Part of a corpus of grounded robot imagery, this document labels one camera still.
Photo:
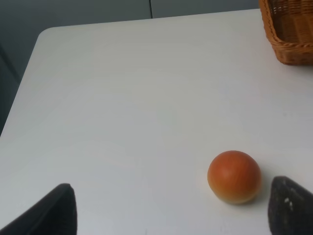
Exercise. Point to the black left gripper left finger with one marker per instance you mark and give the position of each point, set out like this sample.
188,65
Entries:
54,214

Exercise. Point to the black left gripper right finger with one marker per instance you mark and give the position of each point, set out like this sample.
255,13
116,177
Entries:
290,208

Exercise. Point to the brown woven wicker basket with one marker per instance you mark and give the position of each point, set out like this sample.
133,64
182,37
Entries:
288,25

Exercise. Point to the orange red round fruit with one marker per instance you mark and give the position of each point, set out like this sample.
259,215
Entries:
234,177

